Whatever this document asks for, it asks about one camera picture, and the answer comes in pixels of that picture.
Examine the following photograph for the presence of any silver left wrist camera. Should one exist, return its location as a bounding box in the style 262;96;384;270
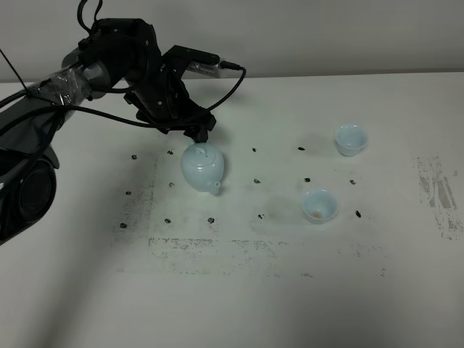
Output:
158;45;239;78

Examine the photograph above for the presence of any light blue porcelain teapot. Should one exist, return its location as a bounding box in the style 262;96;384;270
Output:
181;143;225;196

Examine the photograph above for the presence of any near light blue teacup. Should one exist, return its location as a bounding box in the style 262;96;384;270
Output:
302;189;339;224

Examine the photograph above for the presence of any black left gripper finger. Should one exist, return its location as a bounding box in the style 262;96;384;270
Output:
183;125;208;143

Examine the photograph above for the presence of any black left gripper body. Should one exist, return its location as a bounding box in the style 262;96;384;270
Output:
124;71;216;134

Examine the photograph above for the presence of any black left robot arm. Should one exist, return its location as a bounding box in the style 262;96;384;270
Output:
1;19;223;241

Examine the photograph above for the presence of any far light blue teacup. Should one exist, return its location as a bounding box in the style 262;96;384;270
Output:
335;124;368;157

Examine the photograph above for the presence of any black left camera cable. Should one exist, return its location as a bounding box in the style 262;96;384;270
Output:
0;0;247;153

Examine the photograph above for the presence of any light blue teacup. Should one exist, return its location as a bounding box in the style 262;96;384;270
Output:
302;189;339;224
335;124;368;157

